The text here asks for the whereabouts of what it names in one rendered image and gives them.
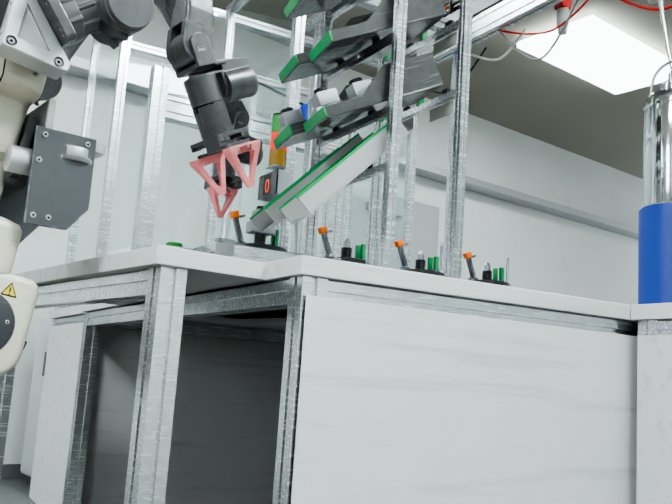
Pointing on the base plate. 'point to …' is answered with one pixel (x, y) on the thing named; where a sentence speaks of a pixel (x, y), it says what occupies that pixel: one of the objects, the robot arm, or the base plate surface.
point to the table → (206, 274)
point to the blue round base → (655, 254)
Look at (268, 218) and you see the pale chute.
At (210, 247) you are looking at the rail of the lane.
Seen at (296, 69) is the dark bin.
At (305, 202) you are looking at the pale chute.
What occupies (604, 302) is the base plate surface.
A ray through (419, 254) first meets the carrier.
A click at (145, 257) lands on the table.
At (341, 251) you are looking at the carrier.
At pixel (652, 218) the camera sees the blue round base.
